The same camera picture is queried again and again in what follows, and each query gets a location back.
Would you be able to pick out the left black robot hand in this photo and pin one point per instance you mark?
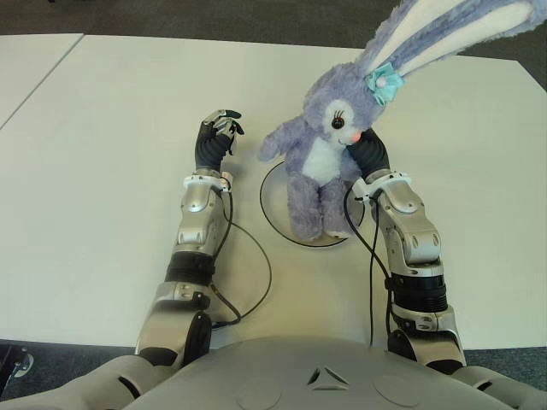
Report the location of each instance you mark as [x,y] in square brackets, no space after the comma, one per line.
[209,147]

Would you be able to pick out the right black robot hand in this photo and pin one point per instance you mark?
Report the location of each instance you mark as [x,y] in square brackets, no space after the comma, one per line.
[372,154]

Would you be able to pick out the purple plush bunny doll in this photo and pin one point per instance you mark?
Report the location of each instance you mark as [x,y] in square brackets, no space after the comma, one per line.
[325,154]

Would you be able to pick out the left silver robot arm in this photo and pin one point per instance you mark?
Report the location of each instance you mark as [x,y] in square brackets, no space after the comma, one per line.
[198,226]

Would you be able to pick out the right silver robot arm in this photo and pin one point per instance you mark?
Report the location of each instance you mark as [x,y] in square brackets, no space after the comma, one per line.
[414,243]

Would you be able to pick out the white plate black rim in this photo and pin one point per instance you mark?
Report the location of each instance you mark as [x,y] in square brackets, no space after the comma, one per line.
[273,205]

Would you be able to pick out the grey robot torso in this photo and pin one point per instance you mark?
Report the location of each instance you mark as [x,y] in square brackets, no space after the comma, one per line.
[273,376]

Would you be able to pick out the grey caster wheel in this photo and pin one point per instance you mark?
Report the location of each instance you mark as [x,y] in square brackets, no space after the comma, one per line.
[21,363]

